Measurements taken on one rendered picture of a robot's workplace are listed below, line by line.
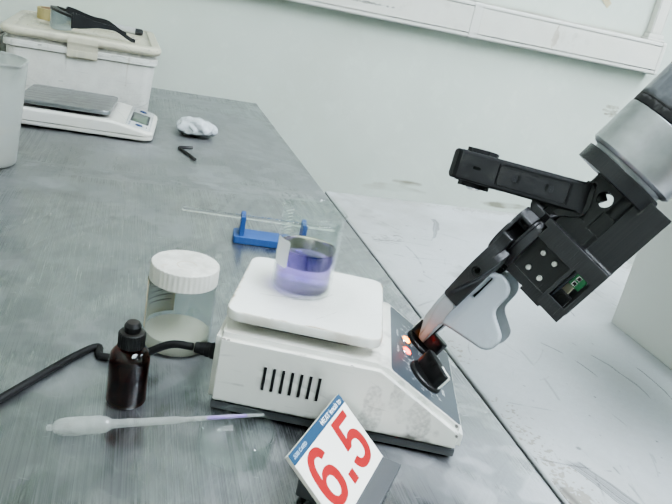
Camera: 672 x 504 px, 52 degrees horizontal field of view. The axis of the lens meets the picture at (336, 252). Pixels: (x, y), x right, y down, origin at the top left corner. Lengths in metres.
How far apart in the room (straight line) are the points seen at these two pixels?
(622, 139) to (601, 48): 1.74
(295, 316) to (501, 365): 0.28
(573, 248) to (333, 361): 0.20
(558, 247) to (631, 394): 0.27
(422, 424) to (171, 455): 0.19
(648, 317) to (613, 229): 0.35
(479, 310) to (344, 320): 0.12
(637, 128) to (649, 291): 0.38
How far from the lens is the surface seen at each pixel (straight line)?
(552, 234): 0.55
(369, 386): 0.53
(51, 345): 0.63
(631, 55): 2.35
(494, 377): 0.71
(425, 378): 0.55
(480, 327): 0.58
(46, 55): 1.54
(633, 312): 0.92
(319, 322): 0.52
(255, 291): 0.55
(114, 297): 0.71
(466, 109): 2.16
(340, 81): 2.01
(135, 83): 1.55
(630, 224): 0.56
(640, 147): 0.55
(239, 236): 0.89
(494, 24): 2.10
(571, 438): 0.65
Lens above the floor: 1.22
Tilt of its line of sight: 20 degrees down
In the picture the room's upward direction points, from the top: 12 degrees clockwise
